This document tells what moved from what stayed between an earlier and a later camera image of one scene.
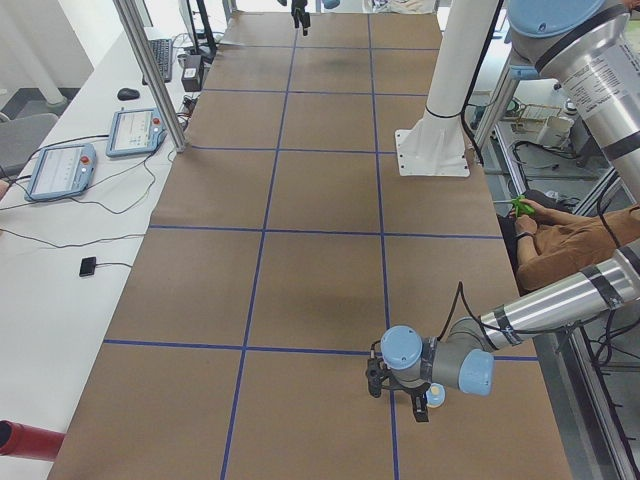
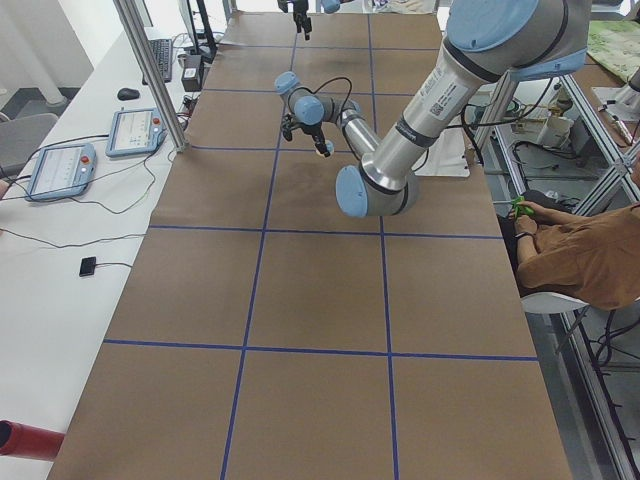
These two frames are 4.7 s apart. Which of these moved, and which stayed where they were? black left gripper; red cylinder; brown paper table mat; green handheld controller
Moved: black left gripper
Stayed: green handheld controller; brown paper table mat; red cylinder
